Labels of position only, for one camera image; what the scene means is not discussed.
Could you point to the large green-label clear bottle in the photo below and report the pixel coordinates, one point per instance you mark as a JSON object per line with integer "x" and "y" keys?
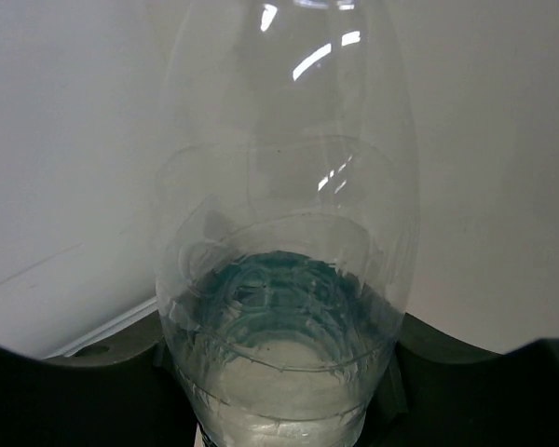
{"x": 286, "y": 219}

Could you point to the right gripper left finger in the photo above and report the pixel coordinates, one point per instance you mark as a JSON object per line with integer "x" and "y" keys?
{"x": 120, "y": 391}

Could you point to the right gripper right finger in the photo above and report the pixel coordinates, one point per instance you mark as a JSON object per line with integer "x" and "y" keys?
{"x": 440, "y": 391}

